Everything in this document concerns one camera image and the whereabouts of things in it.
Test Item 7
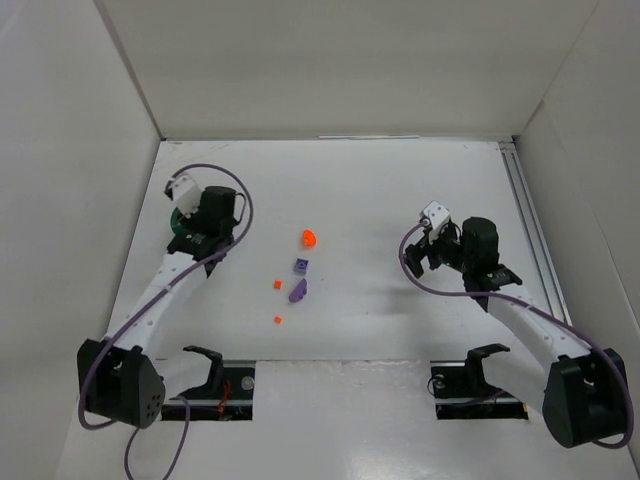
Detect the orange dome lego piece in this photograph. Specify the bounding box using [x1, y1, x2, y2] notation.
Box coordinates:
[301, 229, 317, 249]

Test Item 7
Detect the purple square lego brick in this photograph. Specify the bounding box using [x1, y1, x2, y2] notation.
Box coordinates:
[293, 258, 309, 275]

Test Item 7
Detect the purple curved lego piece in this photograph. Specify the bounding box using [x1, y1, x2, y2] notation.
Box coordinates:
[288, 278, 308, 303]

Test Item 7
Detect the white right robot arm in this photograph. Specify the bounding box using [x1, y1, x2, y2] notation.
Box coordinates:
[398, 202, 634, 450]

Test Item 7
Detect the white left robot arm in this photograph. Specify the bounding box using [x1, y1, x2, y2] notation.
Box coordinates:
[77, 186, 240, 429]

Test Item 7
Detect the teal round divided container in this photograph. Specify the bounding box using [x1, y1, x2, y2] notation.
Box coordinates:
[170, 207, 185, 235]

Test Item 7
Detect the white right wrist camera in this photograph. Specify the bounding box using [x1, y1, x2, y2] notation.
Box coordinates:
[419, 201, 451, 244]

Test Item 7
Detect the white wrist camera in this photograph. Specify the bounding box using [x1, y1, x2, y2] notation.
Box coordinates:
[164, 172, 202, 218]
[419, 201, 451, 244]

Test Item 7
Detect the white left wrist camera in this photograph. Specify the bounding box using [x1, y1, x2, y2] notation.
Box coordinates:
[164, 172, 202, 218]

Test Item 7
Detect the aluminium rail right side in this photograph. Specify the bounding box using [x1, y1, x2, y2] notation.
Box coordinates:
[498, 141, 573, 325]

